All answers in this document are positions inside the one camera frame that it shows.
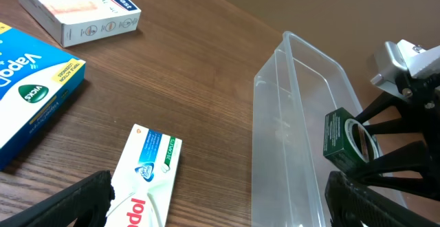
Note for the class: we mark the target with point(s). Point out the small green square box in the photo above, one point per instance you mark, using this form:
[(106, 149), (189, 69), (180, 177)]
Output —
[(347, 143)]

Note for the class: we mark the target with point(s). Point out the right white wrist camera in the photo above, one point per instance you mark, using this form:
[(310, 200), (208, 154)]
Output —
[(393, 59)]

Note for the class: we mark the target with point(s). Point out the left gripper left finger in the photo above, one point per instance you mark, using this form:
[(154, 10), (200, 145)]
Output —
[(84, 203)]

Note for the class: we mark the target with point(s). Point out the white Hansaplast plaster box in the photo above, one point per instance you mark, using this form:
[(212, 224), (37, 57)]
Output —
[(72, 22)]

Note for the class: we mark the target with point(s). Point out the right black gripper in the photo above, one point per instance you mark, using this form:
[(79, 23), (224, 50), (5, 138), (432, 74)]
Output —
[(429, 117)]

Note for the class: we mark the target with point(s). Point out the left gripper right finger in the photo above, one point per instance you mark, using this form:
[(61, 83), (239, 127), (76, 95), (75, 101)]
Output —
[(352, 204)]

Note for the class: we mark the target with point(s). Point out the blue Vicks VapoDrops box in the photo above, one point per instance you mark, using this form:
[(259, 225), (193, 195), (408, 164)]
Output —
[(36, 78)]

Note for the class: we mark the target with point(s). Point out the clear plastic container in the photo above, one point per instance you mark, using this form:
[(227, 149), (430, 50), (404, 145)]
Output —
[(293, 92)]

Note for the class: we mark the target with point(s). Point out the white Panadol tablet box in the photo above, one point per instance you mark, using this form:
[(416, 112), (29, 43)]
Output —
[(143, 179)]

